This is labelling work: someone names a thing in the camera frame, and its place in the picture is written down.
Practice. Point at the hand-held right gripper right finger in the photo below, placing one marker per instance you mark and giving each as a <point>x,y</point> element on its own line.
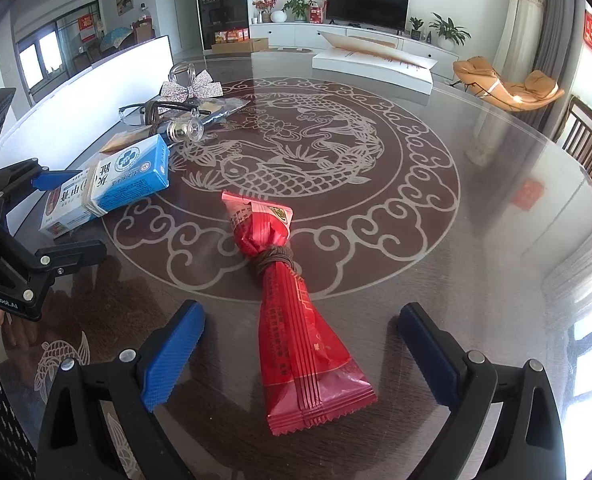
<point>431,355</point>

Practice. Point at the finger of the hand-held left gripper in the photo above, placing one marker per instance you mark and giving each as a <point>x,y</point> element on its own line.
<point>56,180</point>
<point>76,252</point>

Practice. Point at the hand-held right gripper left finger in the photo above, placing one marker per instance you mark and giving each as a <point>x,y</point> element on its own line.
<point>171,360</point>

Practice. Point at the blue white medicine box bundle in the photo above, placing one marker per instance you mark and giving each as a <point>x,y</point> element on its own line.
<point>126,180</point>

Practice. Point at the red snack packet bundle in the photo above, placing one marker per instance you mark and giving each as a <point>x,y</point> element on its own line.
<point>296,340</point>

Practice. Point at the person's left forearm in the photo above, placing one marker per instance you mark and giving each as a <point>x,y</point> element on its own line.
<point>1,410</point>

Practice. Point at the beige flat packet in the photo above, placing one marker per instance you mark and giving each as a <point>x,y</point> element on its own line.
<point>121,142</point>

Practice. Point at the clear safety glasses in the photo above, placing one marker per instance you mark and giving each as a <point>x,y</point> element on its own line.
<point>128,114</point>

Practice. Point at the balcony window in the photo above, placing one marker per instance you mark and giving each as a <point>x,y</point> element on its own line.
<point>38,57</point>

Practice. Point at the small clear glass bottle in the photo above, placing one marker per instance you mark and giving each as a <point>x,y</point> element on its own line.
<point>183,131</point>

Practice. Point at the red door notice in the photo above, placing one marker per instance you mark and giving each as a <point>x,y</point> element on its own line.
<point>86,27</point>

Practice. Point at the clear glass ornament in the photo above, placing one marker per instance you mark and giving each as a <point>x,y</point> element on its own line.
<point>172,72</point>

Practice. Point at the silver glitter bow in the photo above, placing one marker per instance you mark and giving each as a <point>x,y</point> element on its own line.
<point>196,87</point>

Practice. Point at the plastic drink bottle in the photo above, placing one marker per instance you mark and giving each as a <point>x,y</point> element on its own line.
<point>144,12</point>

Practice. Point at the white door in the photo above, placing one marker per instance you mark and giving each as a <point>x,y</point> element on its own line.
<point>183,5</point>

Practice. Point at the orange snack boxes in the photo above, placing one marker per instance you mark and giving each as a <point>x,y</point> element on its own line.
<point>231,35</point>

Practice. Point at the brown cardboard box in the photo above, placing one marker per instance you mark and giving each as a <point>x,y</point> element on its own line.
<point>241,47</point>

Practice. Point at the dark glass display cabinet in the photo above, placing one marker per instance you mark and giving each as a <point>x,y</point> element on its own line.
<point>223,0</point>

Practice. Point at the red flower vase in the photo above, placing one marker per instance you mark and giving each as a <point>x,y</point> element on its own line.
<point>266,5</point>

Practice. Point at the round white vase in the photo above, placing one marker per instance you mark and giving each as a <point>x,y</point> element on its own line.
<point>277,16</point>

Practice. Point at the white television cabinet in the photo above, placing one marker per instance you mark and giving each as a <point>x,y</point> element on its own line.
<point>291,32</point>

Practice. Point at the orange lounge chair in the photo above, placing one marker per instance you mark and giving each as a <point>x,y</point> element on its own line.
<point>481,77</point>

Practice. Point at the white flat gift box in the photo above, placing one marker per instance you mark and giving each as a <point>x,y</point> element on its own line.
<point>371,72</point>

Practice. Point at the green potted plant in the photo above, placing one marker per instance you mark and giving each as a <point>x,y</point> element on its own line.
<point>296,7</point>

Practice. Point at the large leafy potted plant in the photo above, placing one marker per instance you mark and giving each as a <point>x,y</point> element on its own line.
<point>448,32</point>

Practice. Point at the small potted plant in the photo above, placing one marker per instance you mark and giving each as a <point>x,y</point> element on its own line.
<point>416,27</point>

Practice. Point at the covered standing air conditioner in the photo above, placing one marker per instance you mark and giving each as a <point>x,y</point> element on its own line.
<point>518,25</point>

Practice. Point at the grey curtain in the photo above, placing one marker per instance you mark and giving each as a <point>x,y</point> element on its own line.
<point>561,35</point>

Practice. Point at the black television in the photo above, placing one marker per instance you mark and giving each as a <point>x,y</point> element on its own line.
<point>366,5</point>

